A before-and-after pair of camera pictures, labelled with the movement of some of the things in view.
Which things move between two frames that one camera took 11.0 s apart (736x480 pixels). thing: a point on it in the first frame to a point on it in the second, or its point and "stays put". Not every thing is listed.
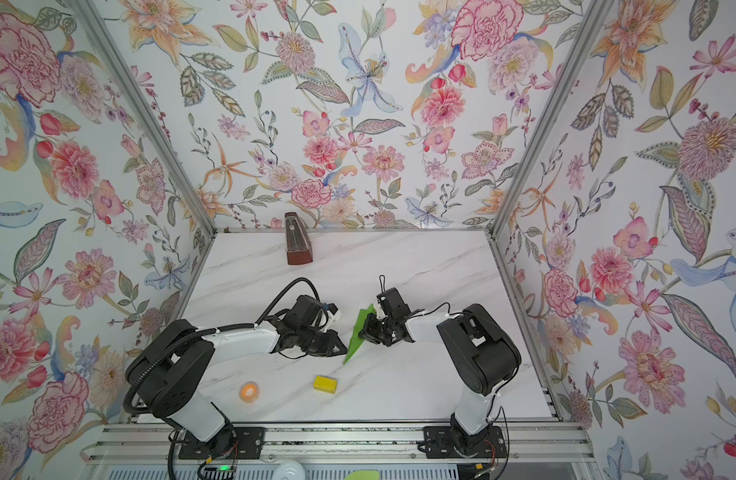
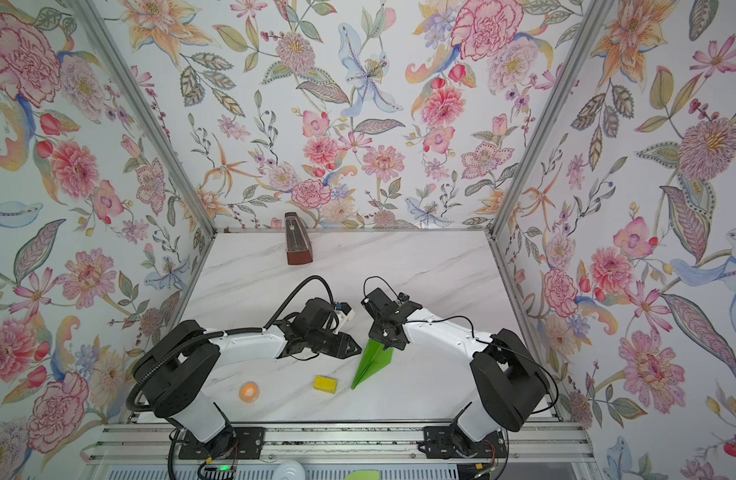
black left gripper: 331,341 stays put
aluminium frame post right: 520,182 stays put
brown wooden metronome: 298,244 stays put
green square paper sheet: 356,340 to 374,359
